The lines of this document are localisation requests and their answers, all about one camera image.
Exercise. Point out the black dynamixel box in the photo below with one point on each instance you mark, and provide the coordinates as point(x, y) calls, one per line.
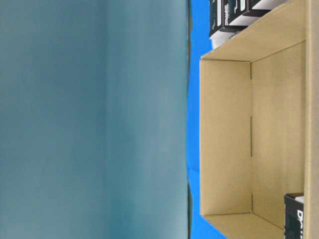
point(294, 216)
point(251, 10)
point(219, 14)

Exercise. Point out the brown cardboard box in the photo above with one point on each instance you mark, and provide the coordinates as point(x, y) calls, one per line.
point(259, 125)

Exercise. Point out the black Dynamixel box in tray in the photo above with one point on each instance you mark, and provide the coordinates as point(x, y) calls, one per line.
point(219, 14)

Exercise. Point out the blue table cloth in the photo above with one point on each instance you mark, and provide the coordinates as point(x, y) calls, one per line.
point(198, 44)

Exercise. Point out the white plastic tray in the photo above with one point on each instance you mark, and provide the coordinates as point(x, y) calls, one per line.
point(219, 38)

